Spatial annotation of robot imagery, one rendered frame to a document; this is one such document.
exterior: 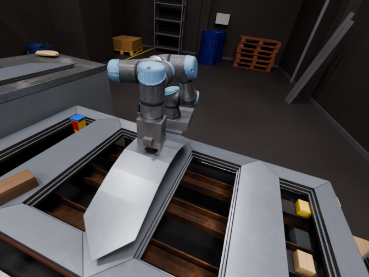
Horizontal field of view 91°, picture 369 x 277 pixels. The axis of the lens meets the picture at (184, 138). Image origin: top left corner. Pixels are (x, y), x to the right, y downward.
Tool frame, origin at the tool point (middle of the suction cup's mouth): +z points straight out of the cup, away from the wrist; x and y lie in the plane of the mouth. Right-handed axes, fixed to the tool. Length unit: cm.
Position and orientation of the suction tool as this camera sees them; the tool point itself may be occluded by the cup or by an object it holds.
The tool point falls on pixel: (151, 152)
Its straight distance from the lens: 69.1
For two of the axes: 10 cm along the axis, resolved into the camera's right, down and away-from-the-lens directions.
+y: 9.7, 2.0, -1.1
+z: -1.1, 8.1, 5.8
